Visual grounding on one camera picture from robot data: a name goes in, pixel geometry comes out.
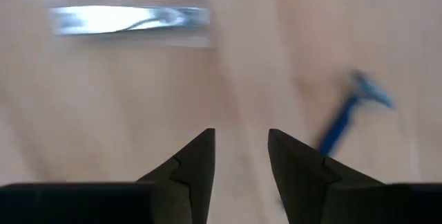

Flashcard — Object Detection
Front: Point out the dark blue disposable razor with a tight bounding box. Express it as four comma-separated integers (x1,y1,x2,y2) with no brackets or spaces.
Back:
280,68,396,213

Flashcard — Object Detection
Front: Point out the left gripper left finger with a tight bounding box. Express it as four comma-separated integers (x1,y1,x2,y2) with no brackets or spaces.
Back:
136,128,216,224

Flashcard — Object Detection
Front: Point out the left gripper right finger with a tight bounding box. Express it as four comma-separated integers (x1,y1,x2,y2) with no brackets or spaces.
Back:
267,128,390,224

